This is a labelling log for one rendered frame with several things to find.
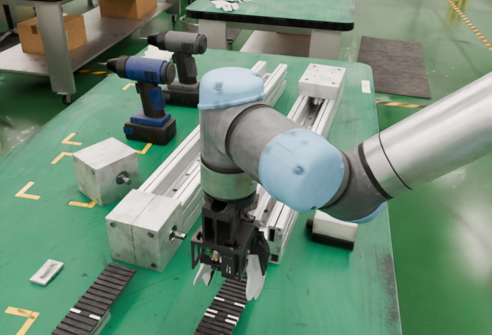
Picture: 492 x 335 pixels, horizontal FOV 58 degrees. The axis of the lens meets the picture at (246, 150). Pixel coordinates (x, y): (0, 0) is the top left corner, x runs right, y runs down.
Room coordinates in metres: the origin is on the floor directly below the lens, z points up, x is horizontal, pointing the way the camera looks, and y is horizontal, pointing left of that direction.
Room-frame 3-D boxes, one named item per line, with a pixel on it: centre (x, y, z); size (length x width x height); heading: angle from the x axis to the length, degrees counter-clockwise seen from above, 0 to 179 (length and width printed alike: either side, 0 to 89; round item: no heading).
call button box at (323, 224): (0.68, -0.17, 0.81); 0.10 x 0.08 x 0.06; 72
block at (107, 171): (0.79, 0.29, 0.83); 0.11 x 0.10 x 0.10; 50
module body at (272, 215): (0.98, -0.14, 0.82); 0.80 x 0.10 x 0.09; 162
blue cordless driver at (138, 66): (1.05, 0.28, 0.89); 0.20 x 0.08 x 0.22; 75
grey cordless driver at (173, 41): (1.28, 0.23, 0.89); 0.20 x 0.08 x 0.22; 79
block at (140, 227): (0.61, 0.16, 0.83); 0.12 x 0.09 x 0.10; 72
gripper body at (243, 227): (0.47, 0.02, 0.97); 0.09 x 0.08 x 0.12; 162
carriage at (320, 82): (1.22, -0.22, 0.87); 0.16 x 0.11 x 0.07; 162
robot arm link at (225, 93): (0.47, 0.02, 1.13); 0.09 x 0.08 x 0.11; 35
